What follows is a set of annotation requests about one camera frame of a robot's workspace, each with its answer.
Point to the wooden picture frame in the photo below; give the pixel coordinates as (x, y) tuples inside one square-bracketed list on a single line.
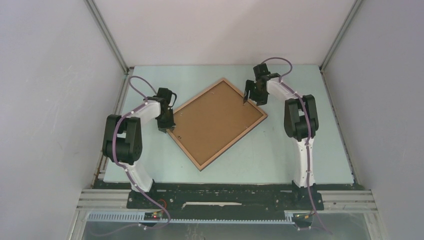
[(217, 124)]

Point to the brown frame backing board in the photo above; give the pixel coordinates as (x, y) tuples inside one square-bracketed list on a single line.
[(217, 124)]

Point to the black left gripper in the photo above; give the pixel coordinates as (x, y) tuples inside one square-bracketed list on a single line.
[(163, 127)]

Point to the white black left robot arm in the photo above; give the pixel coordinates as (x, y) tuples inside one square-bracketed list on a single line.
[(122, 141)]

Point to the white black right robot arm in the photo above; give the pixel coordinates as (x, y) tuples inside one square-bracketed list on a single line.
[(300, 118)]

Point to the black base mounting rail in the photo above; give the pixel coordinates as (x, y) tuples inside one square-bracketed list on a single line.
[(228, 202)]

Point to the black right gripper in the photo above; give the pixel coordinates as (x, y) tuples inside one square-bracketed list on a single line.
[(249, 84)]

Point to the aluminium extrusion base frame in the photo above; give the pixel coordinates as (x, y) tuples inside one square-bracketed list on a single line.
[(110, 203)]

